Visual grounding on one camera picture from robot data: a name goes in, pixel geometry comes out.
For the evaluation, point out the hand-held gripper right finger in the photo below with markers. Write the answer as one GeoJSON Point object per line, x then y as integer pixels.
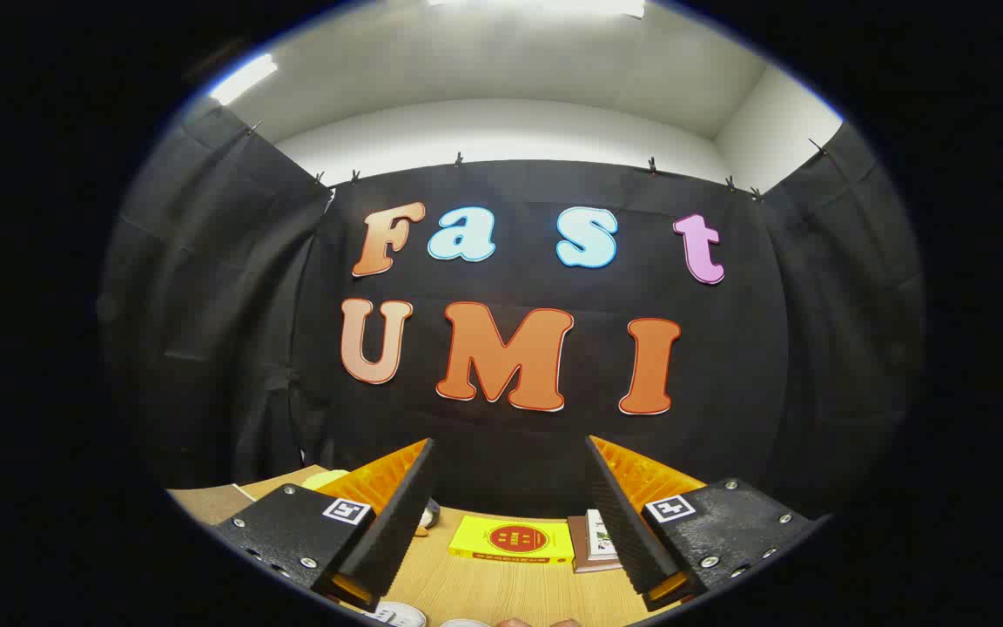
{"type": "Point", "coordinates": [632, 540]}

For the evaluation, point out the white canvas shoe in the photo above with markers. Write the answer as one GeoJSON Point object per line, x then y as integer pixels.
{"type": "Point", "coordinates": [399, 615]}
{"type": "Point", "coordinates": [465, 623]}

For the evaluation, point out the brown covered book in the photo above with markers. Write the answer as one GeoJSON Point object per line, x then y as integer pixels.
{"type": "Point", "coordinates": [578, 544]}

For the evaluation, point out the ceiling light panel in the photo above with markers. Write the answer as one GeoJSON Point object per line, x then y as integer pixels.
{"type": "Point", "coordinates": [243, 78]}

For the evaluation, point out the row of black cloth clips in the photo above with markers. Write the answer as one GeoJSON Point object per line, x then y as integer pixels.
{"type": "Point", "coordinates": [459, 159]}

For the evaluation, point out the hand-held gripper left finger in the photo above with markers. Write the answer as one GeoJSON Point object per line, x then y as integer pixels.
{"type": "Point", "coordinates": [397, 531]}

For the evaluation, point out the yellow book with red circle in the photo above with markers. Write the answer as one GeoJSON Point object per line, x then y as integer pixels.
{"type": "Point", "coordinates": [510, 540]}

